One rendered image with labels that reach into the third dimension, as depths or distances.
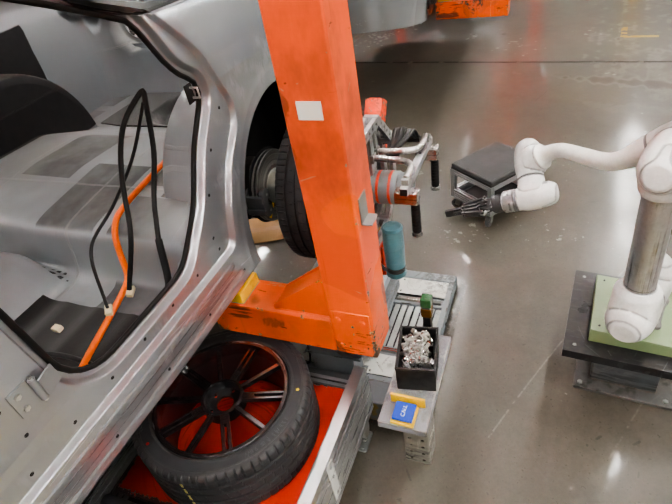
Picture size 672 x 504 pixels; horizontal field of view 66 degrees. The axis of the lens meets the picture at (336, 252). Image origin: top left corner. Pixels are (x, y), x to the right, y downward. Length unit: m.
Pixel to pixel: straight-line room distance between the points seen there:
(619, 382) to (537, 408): 0.37
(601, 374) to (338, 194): 1.52
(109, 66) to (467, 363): 2.89
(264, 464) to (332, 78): 1.20
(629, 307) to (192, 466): 1.55
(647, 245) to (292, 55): 1.24
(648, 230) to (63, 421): 1.74
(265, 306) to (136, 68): 2.27
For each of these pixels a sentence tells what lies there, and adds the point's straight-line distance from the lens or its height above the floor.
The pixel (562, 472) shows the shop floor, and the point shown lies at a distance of 2.30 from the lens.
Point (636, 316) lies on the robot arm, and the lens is 2.04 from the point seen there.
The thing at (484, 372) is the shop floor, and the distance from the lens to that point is 2.53.
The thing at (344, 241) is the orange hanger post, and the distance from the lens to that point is 1.56.
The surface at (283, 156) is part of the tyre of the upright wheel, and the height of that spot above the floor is 1.10.
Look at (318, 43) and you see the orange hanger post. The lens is 1.29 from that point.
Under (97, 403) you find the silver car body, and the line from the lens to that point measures 1.56.
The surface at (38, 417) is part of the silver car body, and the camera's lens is 1.44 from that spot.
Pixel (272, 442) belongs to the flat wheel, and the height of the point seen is 0.50.
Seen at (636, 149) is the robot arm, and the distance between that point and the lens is 1.94.
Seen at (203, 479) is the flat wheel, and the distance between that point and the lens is 1.82.
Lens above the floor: 1.98
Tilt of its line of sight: 38 degrees down
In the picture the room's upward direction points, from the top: 11 degrees counter-clockwise
